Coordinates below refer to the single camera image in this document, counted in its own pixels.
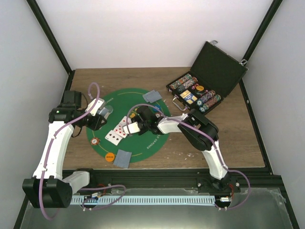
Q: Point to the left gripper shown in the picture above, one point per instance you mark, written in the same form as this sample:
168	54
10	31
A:
96	125

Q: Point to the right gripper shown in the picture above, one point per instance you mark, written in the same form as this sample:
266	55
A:
141	133

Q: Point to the red five chip stack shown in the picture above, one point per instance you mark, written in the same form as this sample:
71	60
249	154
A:
158	115

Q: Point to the brown red chip stack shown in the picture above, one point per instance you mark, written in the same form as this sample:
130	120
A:
95	141

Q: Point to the clear acrylic dealer button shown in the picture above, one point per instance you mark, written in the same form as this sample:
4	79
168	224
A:
110	109

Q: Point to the face-up spades card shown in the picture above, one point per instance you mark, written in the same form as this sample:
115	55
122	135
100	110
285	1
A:
113	137

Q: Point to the face-up red nine card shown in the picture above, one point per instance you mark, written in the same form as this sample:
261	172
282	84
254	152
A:
120	131

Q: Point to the face-up red diamonds card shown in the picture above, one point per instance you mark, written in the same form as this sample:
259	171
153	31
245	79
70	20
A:
125	120

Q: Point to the hole card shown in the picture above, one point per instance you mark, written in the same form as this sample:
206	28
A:
126	159
148	97
157	97

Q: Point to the orange big blind button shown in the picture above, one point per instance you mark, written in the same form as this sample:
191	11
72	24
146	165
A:
199	88
109	157

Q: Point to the single face-down playing card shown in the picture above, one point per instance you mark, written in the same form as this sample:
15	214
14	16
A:
118	158

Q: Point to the black poker chip case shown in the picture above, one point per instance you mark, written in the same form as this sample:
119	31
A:
213	69

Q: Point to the grey card deck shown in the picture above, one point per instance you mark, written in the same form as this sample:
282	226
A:
104	113

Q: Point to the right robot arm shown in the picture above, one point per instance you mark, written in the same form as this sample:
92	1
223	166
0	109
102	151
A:
198	130

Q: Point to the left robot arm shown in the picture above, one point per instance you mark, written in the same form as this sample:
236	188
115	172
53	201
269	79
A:
47	187

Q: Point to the blue Texas Hold'em card box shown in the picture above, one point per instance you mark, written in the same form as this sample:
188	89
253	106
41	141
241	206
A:
188	97

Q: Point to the round green poker mat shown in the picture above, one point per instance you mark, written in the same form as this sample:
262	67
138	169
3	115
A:
141	146

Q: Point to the light blue slotted strip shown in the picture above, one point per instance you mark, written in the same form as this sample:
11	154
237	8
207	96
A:
147	200

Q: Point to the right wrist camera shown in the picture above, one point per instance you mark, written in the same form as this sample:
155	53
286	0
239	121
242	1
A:
131	128

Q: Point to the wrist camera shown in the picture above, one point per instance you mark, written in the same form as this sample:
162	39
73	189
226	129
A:
95	105
131	128

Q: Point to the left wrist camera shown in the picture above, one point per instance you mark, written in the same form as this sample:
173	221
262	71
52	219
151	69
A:
95	105

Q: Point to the chrome case handle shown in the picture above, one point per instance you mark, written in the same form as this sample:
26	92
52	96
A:
174	101

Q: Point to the black aluminium frame rail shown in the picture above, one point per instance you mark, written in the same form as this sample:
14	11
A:
199	178

